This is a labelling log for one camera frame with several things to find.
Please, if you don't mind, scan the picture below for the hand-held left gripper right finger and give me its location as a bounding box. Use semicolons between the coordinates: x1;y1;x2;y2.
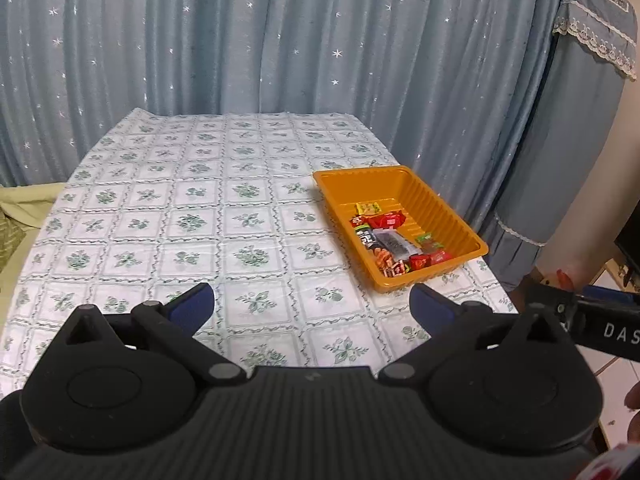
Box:
377;283;584;386

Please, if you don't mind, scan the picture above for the blue lace-trimmed cover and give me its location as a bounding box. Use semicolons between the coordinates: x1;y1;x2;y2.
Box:
487;0;640;291

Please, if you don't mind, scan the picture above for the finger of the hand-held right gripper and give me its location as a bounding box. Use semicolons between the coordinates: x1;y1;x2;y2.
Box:
523;285;581;324
579;284;640;307

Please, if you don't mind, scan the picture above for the red white printed clothing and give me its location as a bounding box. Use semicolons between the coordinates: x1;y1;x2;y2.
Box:
580;442;640;480

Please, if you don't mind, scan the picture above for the blue star-print curtain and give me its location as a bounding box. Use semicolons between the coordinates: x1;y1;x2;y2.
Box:
0;0;571;221

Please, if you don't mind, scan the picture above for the clear black-print snack packet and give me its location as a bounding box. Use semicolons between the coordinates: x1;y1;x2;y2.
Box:
372;230;418;260

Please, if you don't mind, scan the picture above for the orange plastic tray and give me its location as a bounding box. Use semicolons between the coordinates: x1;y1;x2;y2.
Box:
312;165;489;295

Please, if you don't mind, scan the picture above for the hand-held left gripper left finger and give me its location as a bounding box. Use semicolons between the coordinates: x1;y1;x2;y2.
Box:
54;282;251;386

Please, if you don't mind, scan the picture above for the pale green sheet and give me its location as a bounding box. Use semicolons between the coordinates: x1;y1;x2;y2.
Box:
0;182;66;311

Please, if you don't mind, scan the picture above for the green zigzag cushion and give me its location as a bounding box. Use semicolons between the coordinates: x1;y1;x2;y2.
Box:
0;210;27;273

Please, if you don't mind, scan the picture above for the floral checked tablecloth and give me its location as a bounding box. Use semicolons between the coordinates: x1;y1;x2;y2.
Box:
0;110;521;391

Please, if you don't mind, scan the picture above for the black snack packet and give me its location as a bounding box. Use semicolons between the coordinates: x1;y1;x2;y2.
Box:
355;226;383;252

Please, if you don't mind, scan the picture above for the green orange snack packet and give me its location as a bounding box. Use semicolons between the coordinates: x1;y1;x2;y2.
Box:
374;249;412;278

